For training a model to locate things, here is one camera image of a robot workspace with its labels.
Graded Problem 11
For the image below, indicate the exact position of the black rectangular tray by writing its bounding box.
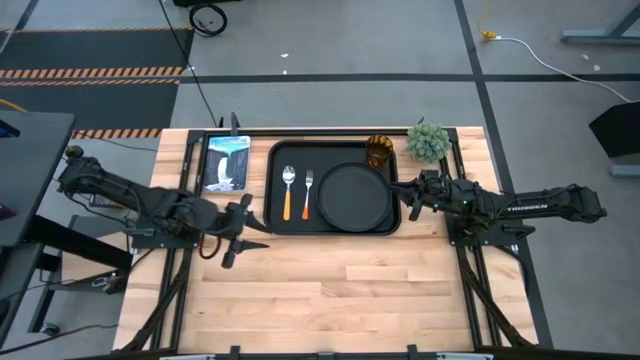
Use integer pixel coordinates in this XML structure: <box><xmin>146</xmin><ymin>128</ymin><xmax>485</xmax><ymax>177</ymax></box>
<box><xmin>262</xmin><ymin>138</ymin><xmax>403</xmax><ymax>237</ymax></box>

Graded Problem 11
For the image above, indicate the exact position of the coiled black cable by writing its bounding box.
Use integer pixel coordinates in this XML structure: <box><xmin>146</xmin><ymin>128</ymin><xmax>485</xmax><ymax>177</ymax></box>
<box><xmin>188</xmin><ymin>2</ymin><xmax>229</xmax><ymax>38</ymax></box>

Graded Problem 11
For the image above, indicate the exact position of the small green potted plant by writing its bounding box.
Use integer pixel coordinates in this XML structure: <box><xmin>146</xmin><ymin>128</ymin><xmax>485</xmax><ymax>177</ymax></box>
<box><xmin>404</xmin><ymin>121</ymin><xmax>453</xmax><ymax>165</ymax></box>

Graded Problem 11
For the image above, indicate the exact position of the waterfall cover book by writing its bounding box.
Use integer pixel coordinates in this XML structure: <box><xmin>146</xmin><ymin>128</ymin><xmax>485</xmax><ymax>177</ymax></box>
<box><xmin>201</xmin><ymin>134</ymin><xmax>252</xmax><ymax>195</ymax></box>

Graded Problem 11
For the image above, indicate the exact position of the black box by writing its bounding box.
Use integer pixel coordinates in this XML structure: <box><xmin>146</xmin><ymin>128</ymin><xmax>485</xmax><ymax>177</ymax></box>
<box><xmin>588</xmin><ymin>100</ymin><xmax>640</xmax><ymax>160</ymax></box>

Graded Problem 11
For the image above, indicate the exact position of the spoon with yellow-orange handle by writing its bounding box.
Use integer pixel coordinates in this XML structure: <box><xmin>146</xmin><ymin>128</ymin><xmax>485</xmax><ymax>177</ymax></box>
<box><xmin>281</xmin><ymin>164</ymin><xmax>297</xmax><ymax>222</ymax></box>

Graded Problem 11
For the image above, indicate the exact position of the black hazard-striped floor mat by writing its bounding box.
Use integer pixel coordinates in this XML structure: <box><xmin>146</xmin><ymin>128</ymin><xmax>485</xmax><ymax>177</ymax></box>
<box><xmin>0</xmin><ymin>26</ymin><xmax>195</xmax><ymax>140</ymax></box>

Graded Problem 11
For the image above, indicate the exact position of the black side desk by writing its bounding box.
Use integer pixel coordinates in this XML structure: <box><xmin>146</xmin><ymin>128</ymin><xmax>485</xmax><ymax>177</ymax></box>
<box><xmin>0</xmin><ymin>109</ymin><xmax>77</xmax><ymax>249</ymax></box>

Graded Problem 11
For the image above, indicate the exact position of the black round plate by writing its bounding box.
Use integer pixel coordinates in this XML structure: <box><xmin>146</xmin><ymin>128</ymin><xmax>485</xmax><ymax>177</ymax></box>
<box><xmin>315</xmin><ymin>160</ymin><xmax>394</xmax><ymax>234</ymax></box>

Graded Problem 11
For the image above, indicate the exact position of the long black cable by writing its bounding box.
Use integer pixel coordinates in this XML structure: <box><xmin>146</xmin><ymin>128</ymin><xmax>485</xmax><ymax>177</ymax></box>
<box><xmin>158</xmin><ymin>0</ymin><xmax>224</xmax><ymax>129</ymax></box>

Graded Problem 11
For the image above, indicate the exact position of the brown cable loop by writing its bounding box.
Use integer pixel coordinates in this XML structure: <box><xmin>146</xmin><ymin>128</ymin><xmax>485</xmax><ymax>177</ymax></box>
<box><xmin>198</xmin><ymin>231</ymin><xmax>222</xmax><ymax>261</ymax></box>

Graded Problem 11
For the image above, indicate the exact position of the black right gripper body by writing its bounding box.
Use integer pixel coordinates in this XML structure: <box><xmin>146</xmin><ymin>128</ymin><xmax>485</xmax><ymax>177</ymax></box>
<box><xmin>412</xmin><ymin>169</ymin><xmax>452</xmax><ymax>212</ymax></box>

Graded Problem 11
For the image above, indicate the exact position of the fork with orange handle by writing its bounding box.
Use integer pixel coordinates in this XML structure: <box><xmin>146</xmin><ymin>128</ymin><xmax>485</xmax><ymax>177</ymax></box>
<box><xmin>300</xmin><ymin>169</ymin><xmax>315</xmax><ymax>222</ymax></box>

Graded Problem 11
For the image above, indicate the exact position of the grey table leg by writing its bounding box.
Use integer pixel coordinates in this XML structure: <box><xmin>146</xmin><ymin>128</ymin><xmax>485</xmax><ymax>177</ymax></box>
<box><xmin>560</xmin><ymin>0</ymin><xmax>640</xmax><ymax>46</ymax></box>

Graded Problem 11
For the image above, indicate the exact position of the yellow cable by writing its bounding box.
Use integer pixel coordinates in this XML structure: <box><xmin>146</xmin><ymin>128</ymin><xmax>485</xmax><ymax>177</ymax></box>
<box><xmin>476</xmin><ymin>0</ymin><xmax>499</xmax><ymax>42</ymax></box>

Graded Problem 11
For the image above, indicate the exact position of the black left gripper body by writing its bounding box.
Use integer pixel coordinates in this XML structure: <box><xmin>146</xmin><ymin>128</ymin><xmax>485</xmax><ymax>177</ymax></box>
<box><xmin>211</xmin><ymin>193</ymin><xmax>254</xmax><ymax>270</ymax></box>

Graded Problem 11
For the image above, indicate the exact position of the amber faceted glass cup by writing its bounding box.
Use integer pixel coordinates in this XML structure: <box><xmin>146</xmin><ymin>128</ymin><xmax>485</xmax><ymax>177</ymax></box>
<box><xmin>365</xmin><ymin>133</ymin><xmax>395</xmax><ymax>171</ymax></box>

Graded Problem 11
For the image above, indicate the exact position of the black aluminium table frame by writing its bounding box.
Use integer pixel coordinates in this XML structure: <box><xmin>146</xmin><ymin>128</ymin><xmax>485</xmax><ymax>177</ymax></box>
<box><xmin>119</xmin><ymin>125</ymin><xmax>541</xmax><ymax>360</ymax></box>

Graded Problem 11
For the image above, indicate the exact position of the white floor cable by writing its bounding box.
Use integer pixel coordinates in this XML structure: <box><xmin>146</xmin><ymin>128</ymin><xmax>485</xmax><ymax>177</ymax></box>
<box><xmin>492</xmin><ymin>34</ymin><xmax>636</xmax><ymax>105</ymax></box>

